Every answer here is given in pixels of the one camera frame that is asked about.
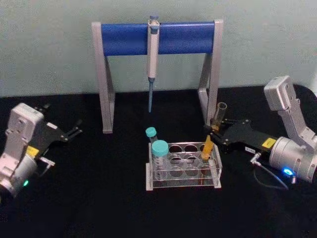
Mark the white and blue pipette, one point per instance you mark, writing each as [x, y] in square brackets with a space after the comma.
[152, 62]

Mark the clear tube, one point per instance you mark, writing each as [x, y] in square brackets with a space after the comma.
[215, 124]

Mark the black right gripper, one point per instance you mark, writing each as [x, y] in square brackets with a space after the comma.
[242, 137]

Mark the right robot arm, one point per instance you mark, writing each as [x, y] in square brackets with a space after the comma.
[284, 151]

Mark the small teal capped tube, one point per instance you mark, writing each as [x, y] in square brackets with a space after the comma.
[150, 132]

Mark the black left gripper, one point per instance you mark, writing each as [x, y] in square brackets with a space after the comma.
[50, 136]

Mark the clear acrylic tube rack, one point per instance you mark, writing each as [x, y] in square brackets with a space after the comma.
[148, 174]

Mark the grey stand with blue bar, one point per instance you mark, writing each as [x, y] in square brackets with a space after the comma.
[123, 37]

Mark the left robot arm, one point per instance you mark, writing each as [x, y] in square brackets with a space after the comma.
[19, 124]

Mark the capless tube of yellow liquid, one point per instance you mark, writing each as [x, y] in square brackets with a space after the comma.
[207, 147]

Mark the black table cloth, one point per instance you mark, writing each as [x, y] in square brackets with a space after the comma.
[99, 210]

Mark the large teal capped tube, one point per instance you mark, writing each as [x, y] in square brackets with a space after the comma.
[160, 147]

